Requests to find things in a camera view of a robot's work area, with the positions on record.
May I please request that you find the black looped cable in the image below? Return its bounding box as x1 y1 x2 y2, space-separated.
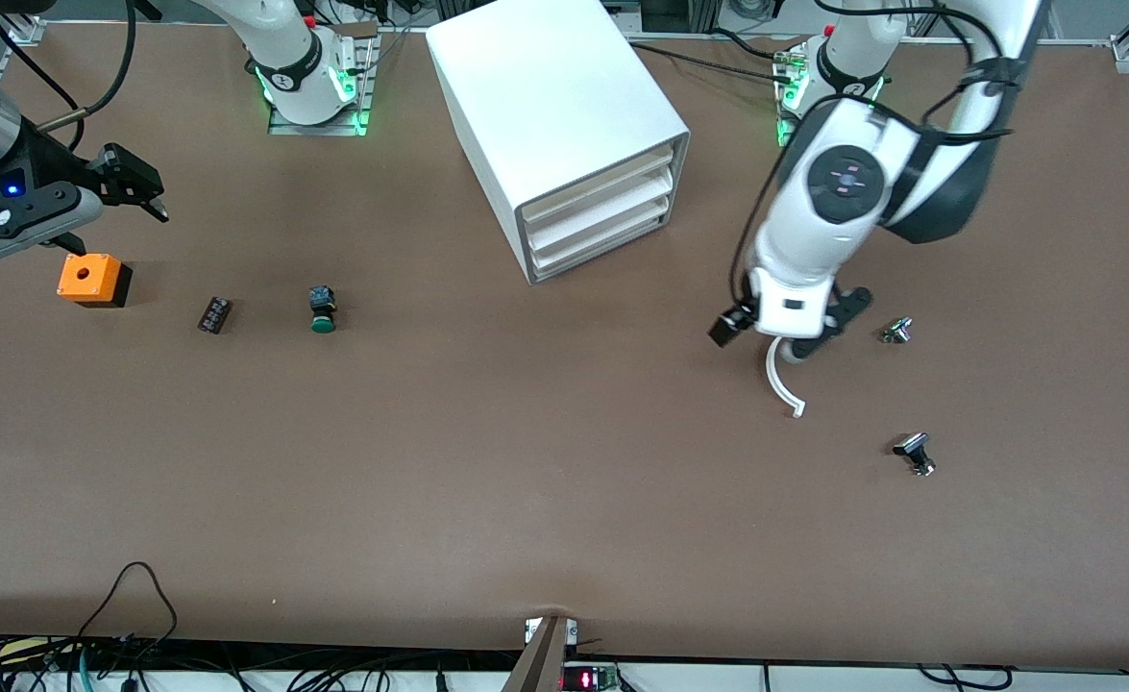
74 562 181 664

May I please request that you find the brown camera post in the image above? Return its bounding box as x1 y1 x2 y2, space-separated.
502 615 570 692

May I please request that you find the black cable to arm base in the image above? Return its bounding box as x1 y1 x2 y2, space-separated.
622 29 786 83

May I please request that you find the white curved plastic strip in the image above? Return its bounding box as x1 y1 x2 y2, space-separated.
766 336 806 420

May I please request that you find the black and silver switch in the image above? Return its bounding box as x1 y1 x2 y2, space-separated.
893 432 938 479

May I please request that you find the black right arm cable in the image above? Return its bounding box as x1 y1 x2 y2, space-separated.
0 0 137 145

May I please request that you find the device with red display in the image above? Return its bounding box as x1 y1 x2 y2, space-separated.
562 663 620 692

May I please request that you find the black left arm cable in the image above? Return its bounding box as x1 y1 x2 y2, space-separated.
732 0 1021 304

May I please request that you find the orange button enclosure box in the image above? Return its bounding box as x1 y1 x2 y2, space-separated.
57 253 133 309

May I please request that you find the white drawer cabinet grey frame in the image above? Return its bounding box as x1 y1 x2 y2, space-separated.
426 0 692 286

